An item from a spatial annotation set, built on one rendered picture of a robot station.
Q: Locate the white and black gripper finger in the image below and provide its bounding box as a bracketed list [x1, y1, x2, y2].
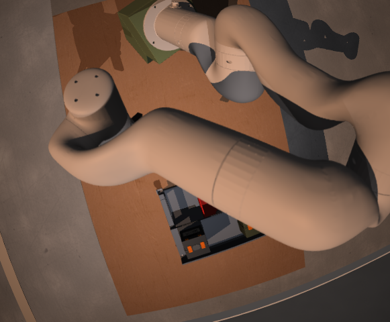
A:
[132, 112, 142, 122]

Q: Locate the red open bin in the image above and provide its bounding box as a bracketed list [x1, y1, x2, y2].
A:
[198, 199, 218, 217]

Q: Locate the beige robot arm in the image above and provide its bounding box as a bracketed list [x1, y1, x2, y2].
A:
[48, 0, 390, 251]

